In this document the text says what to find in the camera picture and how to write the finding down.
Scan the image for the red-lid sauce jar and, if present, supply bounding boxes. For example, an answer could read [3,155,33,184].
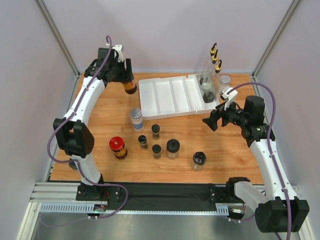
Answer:
[122,80,138,95]
[109,136,128,159]

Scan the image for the oil bottle with dark sauce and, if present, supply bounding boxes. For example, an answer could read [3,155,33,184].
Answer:
[201,59,223,104]

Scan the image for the clear oil bottle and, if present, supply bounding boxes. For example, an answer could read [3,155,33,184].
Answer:
[200,61,218,92]

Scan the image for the white-contents jar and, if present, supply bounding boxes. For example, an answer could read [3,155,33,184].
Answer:
[217,75,231,94]

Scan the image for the tall jar white beads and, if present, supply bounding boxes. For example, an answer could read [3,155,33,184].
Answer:
[130,108,144,133]

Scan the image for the tall bottle dark contents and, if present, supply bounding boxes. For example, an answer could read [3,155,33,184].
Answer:
[199,43,219,87]

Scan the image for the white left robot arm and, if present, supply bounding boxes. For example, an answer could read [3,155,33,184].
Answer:
[53,44,137,201]

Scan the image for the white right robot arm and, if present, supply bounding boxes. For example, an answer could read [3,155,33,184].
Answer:
[202,95,310,233]

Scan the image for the white divided tray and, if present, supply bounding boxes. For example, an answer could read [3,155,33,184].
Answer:
[138,74,220,121]

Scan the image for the black-lid glass jar right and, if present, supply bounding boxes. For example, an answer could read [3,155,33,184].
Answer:
[190,151,207,172]

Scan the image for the black-knob lid glass jar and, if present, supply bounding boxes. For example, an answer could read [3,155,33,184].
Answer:
[166,138,180,160]

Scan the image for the small spice bottle upper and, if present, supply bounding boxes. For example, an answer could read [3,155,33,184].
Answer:
[151,124,160,140]

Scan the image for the small black-cap spice bottle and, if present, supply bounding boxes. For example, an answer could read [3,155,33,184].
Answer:
[138,135,148,150]

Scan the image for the small spice bottle lower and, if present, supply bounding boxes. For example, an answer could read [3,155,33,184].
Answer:
[152,144,162,159]

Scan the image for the black-lid jar near left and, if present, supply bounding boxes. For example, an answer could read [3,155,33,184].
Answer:
[68,161,78,171]

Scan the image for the black base cloth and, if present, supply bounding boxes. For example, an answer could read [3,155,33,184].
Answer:
[120,182,217,212]

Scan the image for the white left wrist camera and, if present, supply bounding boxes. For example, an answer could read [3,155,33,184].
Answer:
[109,44,125,63]

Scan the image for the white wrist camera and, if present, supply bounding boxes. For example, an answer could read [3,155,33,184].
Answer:
[219,86,238,110]
[109,44,125,63]

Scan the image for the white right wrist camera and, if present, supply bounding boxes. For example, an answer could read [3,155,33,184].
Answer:
[219,86,238,110]

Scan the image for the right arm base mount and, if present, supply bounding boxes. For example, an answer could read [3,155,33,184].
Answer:
[209,181,244,204]

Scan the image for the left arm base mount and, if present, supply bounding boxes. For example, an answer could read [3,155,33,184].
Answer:
[75,178,126,216]

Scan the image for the aluminium frame rail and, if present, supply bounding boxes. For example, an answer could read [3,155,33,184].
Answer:
[29,181,305,216]

